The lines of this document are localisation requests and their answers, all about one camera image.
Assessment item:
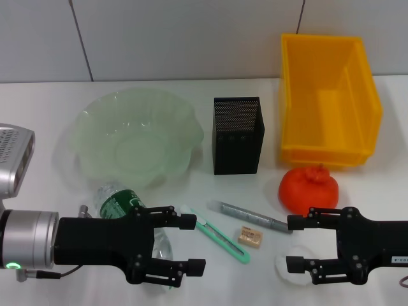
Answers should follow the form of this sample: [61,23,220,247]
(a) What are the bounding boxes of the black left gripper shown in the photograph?
[53,206,205,289]

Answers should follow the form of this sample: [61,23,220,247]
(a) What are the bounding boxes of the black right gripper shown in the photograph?
[286,206,408,285]

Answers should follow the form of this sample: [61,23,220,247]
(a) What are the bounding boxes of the white paper ball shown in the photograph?
[274,244,315,284]

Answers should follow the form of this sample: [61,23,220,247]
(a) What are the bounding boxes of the orange fruit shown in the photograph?
[279,164,340,215]

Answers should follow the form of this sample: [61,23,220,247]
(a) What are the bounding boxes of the green label water bottle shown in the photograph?
[94,180,179,291]

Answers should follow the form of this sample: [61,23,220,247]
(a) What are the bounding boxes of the green utility knife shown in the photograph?
[180,203,251,265]

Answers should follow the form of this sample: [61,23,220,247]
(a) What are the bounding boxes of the beige eraser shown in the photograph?
[237,225,264,249]

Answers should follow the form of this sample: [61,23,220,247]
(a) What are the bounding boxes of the grey marker pen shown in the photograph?
[207,200,293,235]

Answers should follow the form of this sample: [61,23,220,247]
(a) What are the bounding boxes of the black mesh pen holder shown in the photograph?
[212,96,266,175]

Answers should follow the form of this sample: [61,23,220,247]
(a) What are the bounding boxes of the translucent green fruit plate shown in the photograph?
[75,89,205,189]

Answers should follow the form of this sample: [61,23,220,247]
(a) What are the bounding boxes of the yellow plastic bin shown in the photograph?
[279,33,383,170]

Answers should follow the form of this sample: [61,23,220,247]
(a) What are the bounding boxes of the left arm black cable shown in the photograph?
[15,264,83,282]

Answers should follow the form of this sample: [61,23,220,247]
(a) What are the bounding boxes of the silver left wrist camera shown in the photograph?
[0,123,36,200]

